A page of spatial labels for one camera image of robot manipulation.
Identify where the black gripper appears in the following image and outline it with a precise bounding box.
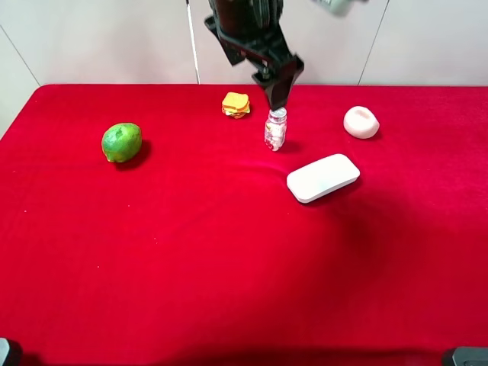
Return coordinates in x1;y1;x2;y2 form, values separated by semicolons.
204;0;304;111

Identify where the clear pill bottle white cap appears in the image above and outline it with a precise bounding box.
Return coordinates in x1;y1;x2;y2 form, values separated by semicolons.
264;108;287;152

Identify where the white dented round object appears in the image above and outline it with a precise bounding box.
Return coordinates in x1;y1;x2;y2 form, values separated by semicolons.
343;106;380;140

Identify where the black object bottom right corner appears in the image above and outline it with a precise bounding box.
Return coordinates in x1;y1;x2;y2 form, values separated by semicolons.
441;346;488;366

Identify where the toy sandwich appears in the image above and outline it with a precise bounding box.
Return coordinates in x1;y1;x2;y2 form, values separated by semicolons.
221;92;250;119

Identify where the white flat rounded case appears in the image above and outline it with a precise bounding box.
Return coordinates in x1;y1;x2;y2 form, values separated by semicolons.
287;154;360;204

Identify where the green lime fruit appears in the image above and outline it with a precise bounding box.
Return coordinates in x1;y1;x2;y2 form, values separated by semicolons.
101;123;143;163

